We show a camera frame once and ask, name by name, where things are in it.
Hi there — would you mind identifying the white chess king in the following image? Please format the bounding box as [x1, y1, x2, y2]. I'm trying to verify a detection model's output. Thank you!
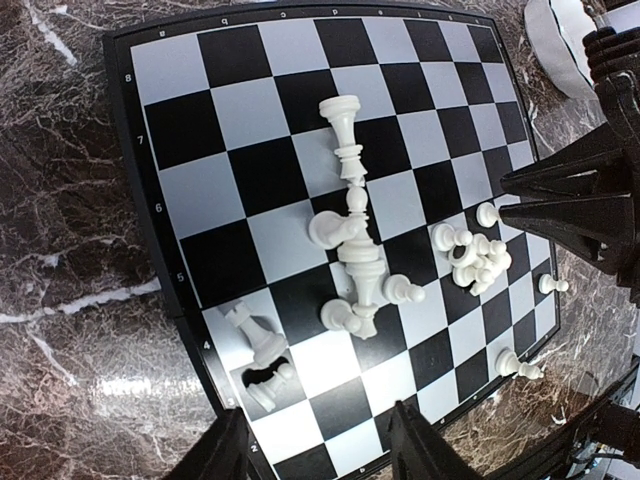
[319, 95, 367, 187]

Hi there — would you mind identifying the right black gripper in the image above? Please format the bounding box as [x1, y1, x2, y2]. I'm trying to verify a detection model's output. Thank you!
[500, 1, 639, 200]

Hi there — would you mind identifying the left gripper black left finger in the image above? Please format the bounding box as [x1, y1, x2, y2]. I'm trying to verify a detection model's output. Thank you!
[169, 408, 248, 479]

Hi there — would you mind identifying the white chess rook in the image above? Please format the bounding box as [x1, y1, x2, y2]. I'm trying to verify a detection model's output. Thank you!
[225, 302, 288, 368]
[448, 244, 478, 268]

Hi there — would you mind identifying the black and white chessboard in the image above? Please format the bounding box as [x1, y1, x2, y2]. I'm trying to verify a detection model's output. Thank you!
[103, 4, 560, 479]

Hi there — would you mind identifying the white chess queen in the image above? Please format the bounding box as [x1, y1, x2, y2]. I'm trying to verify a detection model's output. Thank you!
[337, 239, 386, 340]

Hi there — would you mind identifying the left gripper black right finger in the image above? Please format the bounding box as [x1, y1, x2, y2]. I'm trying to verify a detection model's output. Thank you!
[389, 401, 480, 480]

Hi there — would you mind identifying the white scalloped bowl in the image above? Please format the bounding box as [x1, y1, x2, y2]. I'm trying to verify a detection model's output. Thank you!
[524, 0, 610, 100]

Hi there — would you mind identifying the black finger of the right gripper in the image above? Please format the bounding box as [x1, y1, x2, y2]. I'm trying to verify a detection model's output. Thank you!
[499, 195, 633, 275]

